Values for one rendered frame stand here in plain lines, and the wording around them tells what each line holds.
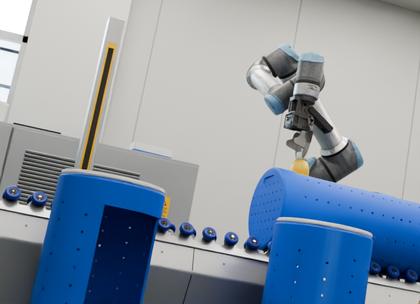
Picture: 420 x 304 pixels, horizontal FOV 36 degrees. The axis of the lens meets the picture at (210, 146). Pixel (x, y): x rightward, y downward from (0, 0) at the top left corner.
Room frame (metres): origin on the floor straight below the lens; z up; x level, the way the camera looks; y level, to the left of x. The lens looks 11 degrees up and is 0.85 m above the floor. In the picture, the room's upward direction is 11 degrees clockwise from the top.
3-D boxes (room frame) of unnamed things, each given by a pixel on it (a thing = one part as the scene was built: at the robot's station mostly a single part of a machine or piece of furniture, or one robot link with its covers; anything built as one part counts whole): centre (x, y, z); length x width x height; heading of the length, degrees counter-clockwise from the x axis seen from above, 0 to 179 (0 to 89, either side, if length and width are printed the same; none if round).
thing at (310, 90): (2.22, -0.30, 1.52); 0.10 x 0.09 x 0.05; 17
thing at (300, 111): (2.22, -0.29, 1.44); 0.09 x 0.08 x 0.12; 107
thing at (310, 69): (2.23, -0.30, 1.61); 0.10 x 0.09 x 0.12; 165
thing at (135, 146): (3.93, 0.35, 1.48); 0.24 x 0.12 x 0.08; 109
